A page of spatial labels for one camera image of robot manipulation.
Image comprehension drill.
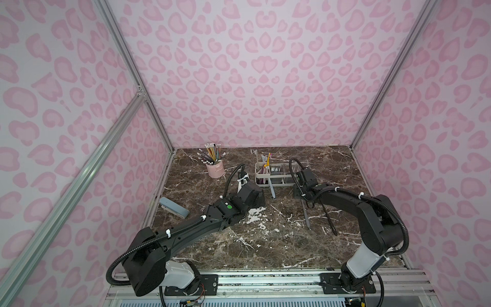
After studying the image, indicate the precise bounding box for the grey blue toothbrush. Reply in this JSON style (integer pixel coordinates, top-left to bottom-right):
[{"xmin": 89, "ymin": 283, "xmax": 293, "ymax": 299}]
[{"xmin": 268, "ymin": 178, "xmax": 276, "ymax": 199}]

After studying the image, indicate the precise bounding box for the cream toothbrush holder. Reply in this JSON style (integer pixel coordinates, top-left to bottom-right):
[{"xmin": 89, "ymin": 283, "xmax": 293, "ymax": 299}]
[{"xmin": 254, "ymin": 162, "xmax": 294, "ymax": 188}]

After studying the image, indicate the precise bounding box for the black toothbrush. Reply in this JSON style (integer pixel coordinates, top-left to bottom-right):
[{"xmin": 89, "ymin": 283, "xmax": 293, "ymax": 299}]
[{"xmin": 322, "ymin": 204, "xmax": 339, "ymax": 236}]

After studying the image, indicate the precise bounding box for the dark grey toothbrush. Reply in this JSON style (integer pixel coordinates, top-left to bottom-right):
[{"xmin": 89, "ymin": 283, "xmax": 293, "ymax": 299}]
[{"xmin": 301, "ymin": 199, "xmax": 311, "ymax": 230}]

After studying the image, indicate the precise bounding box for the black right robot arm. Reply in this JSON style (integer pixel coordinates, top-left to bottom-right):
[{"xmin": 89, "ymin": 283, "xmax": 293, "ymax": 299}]
[{"xmin": 289, "ymin": 158, "xmax": 410, "ymax": 292}]

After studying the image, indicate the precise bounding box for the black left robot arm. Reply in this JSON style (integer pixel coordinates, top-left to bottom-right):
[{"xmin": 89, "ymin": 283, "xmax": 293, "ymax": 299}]
[{"xmin": 106, "ymin": 164, "xmax": 265, "ymax": 297}]

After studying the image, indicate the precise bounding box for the pink pencil cup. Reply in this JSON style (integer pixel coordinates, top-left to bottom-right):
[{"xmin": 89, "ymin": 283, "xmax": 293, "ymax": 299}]
[{"xmin": 207, "ymin": 160, "xmax": 225, "ymax": 179}]

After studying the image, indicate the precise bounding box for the coloured pencils bunch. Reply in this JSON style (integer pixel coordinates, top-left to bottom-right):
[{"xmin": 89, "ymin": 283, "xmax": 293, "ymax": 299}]
[{"xmin": 197, "ymin": 143, "xmax": 224, "ymax": 166}]

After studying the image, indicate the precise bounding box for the grey blue box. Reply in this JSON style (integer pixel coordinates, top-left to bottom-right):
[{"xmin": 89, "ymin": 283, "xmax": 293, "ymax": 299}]
[{"xmin": 159, "ymin": 197, "xmax": 190, "ymax": 219}]

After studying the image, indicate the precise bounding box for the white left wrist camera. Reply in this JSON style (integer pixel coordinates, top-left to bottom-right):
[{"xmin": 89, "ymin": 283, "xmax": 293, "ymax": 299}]
[{"xmin": 237, "ymin": 174, "xmax": 249, "ymax": 192}]

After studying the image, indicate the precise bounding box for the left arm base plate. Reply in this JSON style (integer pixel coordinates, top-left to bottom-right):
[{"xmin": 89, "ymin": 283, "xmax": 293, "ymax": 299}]
[{"xmin": 164, "ymin": 275, "xmax": 219, "ymax": 296}]

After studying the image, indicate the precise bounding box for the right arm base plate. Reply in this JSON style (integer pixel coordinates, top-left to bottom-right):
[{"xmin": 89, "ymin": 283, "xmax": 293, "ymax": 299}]
[{"xmin": 319, "ymin": 272, "xmax": 377, "ymax": 295}]

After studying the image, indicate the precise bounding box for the aluminium frame rail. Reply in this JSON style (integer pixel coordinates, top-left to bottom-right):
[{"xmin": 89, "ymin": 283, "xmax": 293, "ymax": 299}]
[{"xmin": 104, "ymin": 267, "xmax": 441, "ymax": 306}]

